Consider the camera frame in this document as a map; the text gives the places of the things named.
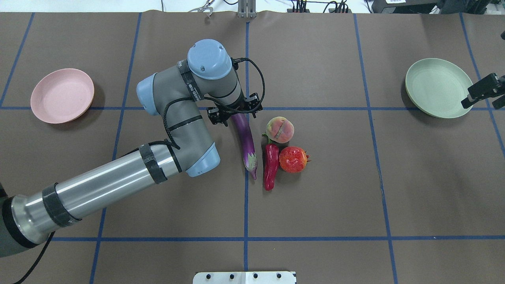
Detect aluminium frame post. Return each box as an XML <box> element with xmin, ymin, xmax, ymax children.
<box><xmin>238</xmin><ymin>0</ymin><xmax>257</xmax><ymax>19</ymax></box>

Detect pink plate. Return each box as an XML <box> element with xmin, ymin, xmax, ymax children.
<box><xmin>30</xmin><ymin>68</ymin><xmax>95</xmax><ymax>124</ymax></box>

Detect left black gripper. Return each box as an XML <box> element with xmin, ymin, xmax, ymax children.
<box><xmin>207</xmin><ymin>92</ymin><xmax>264</xmax><ymax>127</ymax></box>

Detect red pomegranate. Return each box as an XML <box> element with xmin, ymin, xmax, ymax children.
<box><xmin>279</xmin><ymin>147</ymin><xmax>310</xmax><ymax>173</ymax></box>

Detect yellow pink peach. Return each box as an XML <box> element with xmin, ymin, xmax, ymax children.
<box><xmin>266</xmin><ymin>116</ymin><xmax>295</xmax><ymax>144</ymax></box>

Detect green plate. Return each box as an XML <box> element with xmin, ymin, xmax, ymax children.
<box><xmin>404</xmin><ymin>58</ymin><xmax>472</xmax><ymax>119</ymax></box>

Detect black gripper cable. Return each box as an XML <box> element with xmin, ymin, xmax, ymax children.
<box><xmin>162</xmin><ymin>58</ymin><xmax>266</xmax><ymax>150</ymax></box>

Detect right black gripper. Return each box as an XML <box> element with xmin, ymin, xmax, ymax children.
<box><xmin>461</xmin><ymin>73</ymin><xmax>505</xmax><ymax>110</ymax></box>

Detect purple eggplant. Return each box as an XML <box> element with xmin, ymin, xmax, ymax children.
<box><xmin>231</xmin><ymin>114</ymin><xmax>258</xmax><ymax>180</ymax></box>

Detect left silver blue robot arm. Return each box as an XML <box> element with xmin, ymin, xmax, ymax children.
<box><xmin>0</xmin><ymin>39</ymin><xmax>264</xmax><ymax>257</ymax></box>

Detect red chili pepper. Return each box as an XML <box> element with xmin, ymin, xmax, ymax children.
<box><xmin>262</xmin><ymin>133</ymin><xmax>279</xmax><ymax>192</ymax></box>

